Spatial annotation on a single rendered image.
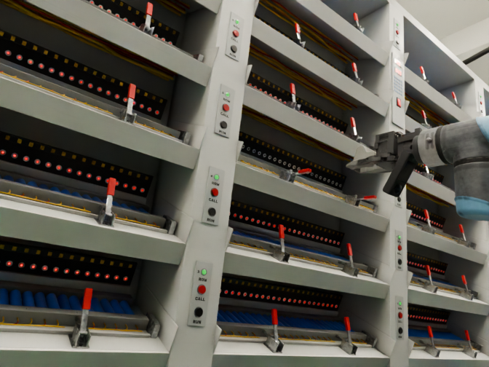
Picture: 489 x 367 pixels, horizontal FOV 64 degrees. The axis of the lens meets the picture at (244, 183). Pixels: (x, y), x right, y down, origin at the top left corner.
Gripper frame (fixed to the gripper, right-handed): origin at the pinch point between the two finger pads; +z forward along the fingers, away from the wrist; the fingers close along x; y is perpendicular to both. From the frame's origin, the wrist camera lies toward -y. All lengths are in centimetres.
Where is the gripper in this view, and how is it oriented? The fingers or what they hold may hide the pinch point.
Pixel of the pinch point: (354, 170)
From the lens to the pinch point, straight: 114.5
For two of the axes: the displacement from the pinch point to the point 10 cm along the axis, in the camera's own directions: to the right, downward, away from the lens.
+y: 1.3, -9.6, 2.6
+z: -6.3, 1.2, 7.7
